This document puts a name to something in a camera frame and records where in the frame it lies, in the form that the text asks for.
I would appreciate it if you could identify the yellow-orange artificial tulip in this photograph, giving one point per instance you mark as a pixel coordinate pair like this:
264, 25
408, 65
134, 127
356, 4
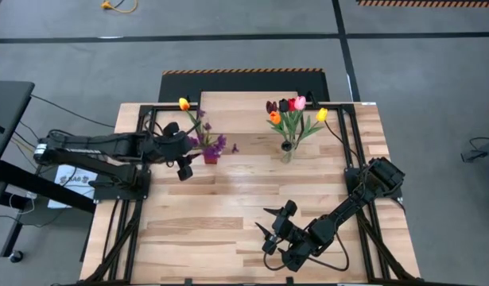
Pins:
184, 104

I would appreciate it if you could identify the black desk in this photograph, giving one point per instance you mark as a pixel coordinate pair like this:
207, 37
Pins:
9, 107

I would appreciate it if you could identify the purple artificial flower bunch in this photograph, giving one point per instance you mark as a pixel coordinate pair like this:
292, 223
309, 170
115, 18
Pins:
210, 152

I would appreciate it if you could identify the red glass vase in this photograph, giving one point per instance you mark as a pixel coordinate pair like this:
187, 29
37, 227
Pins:
210, 160

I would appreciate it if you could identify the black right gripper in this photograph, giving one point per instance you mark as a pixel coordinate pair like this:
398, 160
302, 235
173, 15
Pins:
284, 228

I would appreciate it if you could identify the orange artificial tulip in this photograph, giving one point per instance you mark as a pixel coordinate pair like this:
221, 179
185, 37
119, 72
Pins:
275, 117

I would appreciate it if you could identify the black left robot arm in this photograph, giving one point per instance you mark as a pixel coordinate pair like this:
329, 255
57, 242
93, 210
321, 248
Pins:
109, 145

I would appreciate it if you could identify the black table clamp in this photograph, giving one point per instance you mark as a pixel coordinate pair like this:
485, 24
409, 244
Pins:
289, 280
187, 281

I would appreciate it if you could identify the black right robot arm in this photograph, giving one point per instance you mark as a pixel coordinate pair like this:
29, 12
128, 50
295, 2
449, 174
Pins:
347, 206

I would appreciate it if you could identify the floor mat with hazard stripe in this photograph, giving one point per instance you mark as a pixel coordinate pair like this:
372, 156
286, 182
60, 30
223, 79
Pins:
427, 3

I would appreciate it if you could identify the white printed paper sheet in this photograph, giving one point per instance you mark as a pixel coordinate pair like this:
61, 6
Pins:
65, 196

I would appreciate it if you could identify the clear glass vase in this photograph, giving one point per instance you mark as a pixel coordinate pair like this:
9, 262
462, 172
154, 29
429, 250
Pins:
287, 157

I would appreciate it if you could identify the wooden shelf with black legs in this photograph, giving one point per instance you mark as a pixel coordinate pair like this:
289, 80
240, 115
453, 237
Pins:
244, 113

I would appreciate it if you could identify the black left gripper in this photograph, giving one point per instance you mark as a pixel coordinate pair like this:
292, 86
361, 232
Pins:
168, 149

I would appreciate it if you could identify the black floor mat striped edge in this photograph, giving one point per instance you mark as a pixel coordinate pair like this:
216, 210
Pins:
244, 81

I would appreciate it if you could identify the yellow artificial tulip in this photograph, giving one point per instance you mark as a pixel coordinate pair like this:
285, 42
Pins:
322, 114

